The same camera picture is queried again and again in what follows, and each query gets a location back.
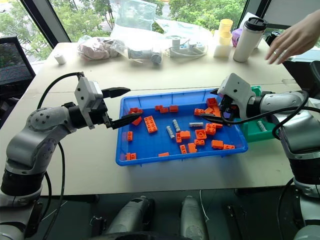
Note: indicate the red plastic building brick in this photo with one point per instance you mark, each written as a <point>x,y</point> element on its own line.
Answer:
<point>137,121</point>

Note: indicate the stacked yellow cups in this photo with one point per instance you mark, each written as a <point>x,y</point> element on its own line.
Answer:
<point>225,31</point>

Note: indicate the small orange building block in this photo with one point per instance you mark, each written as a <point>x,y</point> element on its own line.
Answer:
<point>129,136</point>
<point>219,125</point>

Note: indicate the orange plastic building brick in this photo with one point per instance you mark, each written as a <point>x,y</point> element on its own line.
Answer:
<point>150,124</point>

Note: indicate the black mesh office chair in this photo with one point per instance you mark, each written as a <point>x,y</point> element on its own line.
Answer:
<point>13,62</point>

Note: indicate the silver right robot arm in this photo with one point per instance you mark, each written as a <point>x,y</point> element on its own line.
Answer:
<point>297,140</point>

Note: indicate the black round object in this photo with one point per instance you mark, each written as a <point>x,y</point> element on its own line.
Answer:
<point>273,37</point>

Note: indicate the blue plastic tray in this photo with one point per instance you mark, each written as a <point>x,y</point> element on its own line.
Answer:
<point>150,145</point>

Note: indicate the clear plastic bag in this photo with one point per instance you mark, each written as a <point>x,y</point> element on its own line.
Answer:
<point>135,22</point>

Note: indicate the small white cylinder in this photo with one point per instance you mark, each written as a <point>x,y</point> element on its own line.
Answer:
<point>60,59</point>

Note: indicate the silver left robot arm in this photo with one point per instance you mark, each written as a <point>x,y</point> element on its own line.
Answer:
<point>27,147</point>

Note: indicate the purple object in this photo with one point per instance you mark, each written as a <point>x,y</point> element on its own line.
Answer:
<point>237,37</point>

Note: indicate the white foam block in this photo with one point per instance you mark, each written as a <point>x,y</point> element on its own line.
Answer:
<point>221,51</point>

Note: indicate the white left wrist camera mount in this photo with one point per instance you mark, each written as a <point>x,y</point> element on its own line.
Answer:
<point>83,92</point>

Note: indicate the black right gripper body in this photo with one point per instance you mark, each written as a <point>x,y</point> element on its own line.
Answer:
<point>228,107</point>

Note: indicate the green plastic bin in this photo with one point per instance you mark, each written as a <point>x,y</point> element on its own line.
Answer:
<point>255,133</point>

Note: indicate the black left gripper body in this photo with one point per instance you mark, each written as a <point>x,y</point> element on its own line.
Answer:
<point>100,116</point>

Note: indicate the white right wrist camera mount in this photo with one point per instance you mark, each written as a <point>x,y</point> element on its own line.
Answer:
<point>236,86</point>

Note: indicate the clear jars with grey lids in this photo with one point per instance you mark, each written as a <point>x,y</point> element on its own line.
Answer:
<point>145,54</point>

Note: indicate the white tumbler with black lid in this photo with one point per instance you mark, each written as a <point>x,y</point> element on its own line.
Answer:
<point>246,41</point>

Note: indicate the plastic bag with pink contents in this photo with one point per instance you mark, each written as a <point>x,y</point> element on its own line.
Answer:
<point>96,48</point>

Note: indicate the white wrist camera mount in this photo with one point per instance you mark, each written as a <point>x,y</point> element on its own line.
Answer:
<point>236,86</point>
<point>83,92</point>

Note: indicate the flat orange building block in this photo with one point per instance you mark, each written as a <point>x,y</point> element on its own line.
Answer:
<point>163,154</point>
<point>229,147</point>

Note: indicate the silver rounded robot leg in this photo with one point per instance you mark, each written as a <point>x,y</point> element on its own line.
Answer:
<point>130,215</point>
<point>192,217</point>

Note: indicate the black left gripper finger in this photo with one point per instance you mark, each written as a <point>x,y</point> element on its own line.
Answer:
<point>126,120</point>
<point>116,92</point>

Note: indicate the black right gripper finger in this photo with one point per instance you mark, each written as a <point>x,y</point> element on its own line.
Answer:
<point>216,91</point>
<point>215,118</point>

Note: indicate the person's bare hand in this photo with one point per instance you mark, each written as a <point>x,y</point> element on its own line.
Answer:
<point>297,40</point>

